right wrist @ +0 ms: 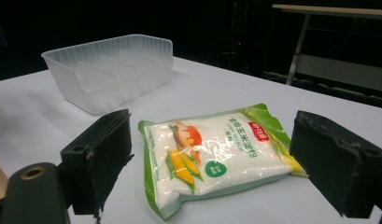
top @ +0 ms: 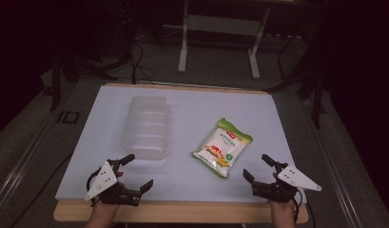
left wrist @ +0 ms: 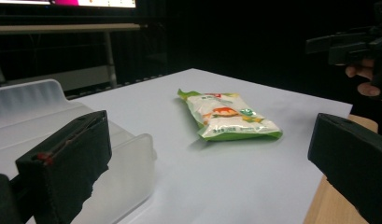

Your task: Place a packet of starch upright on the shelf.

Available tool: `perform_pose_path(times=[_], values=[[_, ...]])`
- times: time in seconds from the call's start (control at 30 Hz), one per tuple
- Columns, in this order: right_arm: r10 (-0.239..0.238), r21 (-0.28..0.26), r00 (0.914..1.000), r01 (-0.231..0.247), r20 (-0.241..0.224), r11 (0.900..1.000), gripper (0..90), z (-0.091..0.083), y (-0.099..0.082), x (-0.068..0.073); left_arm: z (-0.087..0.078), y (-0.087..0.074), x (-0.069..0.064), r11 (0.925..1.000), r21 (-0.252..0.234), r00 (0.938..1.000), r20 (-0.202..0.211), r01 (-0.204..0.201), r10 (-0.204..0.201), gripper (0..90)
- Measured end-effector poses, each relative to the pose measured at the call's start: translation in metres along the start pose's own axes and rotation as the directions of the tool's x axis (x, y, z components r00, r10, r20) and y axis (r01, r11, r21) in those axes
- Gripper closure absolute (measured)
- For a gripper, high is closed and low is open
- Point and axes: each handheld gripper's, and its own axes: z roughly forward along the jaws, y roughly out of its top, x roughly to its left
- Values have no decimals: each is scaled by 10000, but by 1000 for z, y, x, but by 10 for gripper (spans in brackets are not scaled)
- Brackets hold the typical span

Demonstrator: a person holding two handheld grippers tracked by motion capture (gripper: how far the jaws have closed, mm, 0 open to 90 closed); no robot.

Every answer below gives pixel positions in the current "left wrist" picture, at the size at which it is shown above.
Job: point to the green and white food packet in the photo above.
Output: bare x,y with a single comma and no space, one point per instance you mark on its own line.
232,116

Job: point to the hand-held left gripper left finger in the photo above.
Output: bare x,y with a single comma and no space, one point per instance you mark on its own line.
65,161

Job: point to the monitor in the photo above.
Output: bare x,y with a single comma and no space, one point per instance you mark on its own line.
64,3

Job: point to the white desk with metal legs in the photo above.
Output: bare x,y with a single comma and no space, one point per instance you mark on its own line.
67,29

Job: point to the white paper sheet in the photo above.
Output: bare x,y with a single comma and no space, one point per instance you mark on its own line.
210,155

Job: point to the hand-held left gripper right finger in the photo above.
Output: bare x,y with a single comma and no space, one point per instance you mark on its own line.
353,155

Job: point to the translucent plastic storage box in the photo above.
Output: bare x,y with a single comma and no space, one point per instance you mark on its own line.
33,130

